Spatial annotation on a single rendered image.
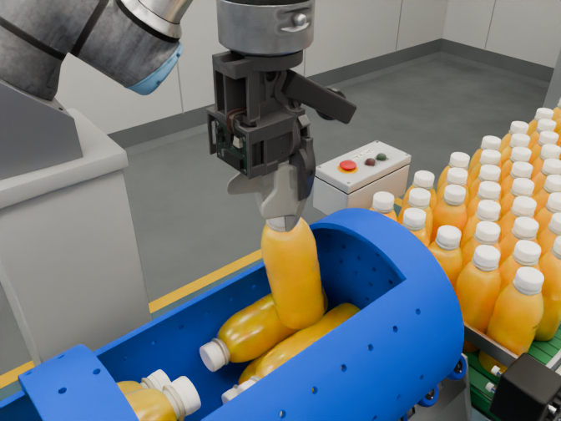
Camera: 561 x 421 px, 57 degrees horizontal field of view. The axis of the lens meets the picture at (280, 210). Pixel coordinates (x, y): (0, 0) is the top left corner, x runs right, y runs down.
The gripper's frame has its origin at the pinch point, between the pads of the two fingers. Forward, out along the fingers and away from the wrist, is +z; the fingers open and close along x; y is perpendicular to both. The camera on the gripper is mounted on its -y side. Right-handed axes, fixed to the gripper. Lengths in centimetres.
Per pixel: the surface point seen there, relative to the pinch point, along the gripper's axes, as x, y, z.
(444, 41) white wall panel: -254, -437, 117
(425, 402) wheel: 17.0, -14.4, 32.0
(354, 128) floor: -190, -236, 130
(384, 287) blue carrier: 6.6, -14.4, 16.4
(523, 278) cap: 18.2, -33.5, 17.5
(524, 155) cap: -2, -72, 18
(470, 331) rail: 14.0, -30.7, 30.7
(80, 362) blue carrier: 1.2, 26.4, 5.8
